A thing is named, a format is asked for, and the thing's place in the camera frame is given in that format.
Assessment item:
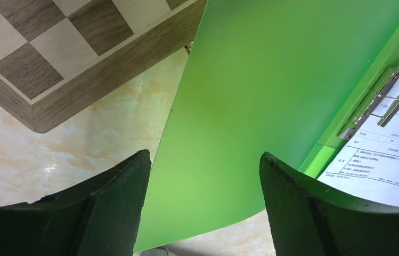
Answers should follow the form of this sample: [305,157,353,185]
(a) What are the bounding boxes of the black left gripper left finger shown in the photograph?
[0,149,151,255]

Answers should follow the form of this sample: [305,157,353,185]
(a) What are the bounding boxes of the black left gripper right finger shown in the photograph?
[259,152,399,255]

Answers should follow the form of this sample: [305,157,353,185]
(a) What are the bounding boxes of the white paper files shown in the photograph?
[319,83,399,207]

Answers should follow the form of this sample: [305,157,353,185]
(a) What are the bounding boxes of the green plastic folder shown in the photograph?
[135,1,399,251]

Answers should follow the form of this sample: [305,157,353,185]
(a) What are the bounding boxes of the metal folder clip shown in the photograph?
[338,65,399,140]

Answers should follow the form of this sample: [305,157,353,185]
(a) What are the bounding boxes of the wooden chessboard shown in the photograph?
[0,1,206,133]

